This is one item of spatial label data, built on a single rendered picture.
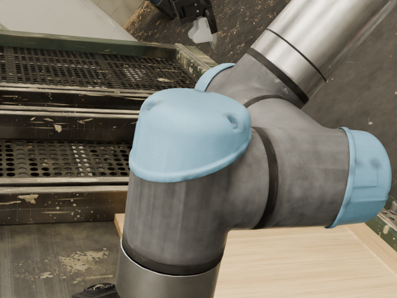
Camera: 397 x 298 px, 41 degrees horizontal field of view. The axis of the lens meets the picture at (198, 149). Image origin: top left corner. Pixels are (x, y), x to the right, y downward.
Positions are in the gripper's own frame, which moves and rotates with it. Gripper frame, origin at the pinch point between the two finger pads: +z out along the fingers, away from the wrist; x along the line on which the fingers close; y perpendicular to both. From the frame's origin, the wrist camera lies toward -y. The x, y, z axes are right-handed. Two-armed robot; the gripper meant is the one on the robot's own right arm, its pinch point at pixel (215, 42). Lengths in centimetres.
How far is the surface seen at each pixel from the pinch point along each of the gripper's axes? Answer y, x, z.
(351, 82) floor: -93, -116, 100
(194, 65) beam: -9, -87, 41
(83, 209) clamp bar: 42, 27, 10
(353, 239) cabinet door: -7, 40, 38
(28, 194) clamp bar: 50, 28, 2
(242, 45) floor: -76, -240, 109
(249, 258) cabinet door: 16, 44, 25
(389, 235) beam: -14, 42, 39
